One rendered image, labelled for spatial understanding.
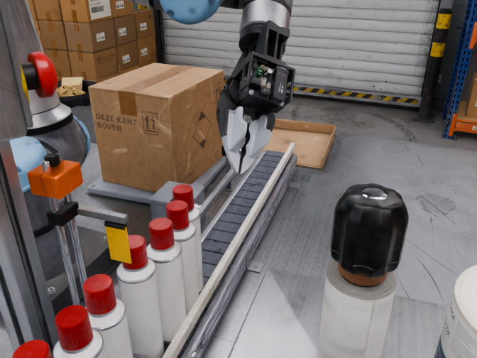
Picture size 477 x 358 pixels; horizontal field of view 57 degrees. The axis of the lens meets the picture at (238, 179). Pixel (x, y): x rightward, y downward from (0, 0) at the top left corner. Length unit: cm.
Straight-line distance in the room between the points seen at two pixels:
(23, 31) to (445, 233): 98
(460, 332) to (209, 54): 486
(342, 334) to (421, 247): 53
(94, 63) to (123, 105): 311
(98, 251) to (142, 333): 30
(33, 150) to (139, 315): 35
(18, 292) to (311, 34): 444
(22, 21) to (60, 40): 354
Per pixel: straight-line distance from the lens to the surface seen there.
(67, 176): 54
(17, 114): 38
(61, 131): 90
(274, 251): 99
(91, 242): 95
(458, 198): 132
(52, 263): 87
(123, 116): 115
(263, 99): 61
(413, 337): 78
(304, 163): 138
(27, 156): 81
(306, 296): 81
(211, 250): 90
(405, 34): 472
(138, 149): 116
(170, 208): 65
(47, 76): 40
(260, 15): 68
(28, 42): 88
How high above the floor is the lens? 142
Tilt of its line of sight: 27 degrees down
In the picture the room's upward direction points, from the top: straight up
